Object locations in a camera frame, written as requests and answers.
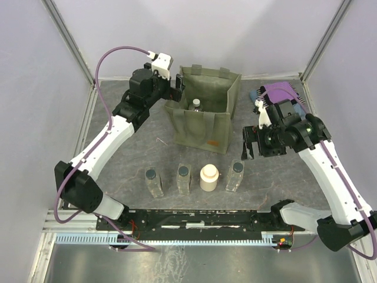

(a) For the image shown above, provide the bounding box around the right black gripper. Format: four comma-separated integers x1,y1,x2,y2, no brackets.
240,124,286,161

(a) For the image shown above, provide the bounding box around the chrome dome clear bottle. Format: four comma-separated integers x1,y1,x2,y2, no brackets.
188,98,203,112

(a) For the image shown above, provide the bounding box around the green canvas bag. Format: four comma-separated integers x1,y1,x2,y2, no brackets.
164,65,242,154

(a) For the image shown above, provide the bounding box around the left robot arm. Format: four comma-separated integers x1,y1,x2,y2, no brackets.
54,67,184,230

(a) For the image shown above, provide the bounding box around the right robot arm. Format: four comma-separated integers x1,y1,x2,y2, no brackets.
241,100,376,252

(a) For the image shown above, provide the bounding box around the right clear square bottle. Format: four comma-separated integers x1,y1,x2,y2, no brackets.
225,159,244,192

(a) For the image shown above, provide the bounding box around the clear square bottle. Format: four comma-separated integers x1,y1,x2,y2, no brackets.
225,159,244,192
176,163,192,195
145,167,164,198

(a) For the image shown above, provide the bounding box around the cream cylindrical jar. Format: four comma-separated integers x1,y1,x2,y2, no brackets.
200,164,219,192

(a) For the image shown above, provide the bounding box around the black white striped cloth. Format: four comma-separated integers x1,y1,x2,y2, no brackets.
254,84,306,108

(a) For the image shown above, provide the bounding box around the purple folded cloth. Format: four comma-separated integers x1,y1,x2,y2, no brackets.
262,81,301,106

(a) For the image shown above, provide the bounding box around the blue folded cloth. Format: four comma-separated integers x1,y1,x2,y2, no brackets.
249,87,306,119

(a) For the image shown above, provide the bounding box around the middle clear square bottle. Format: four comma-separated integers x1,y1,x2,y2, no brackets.
176,163,192,195

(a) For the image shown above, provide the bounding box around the left clear square bottle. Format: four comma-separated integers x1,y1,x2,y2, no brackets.
145,167,164,198

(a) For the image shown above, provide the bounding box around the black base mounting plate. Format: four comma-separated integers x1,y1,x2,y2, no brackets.
95,208,305,240

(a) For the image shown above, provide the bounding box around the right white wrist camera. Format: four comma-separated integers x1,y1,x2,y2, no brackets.
254,100,273,130

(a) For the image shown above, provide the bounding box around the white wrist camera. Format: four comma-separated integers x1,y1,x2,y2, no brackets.
254,100,273,130
147,51,173,80

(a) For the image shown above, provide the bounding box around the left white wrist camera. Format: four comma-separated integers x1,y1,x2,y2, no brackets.
147,51,173,80

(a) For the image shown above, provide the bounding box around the blue slotted cable duct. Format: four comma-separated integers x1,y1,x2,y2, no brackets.
55,229,283,246

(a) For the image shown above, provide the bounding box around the aluminium front rail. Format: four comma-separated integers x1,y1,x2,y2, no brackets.
44,209,366,235

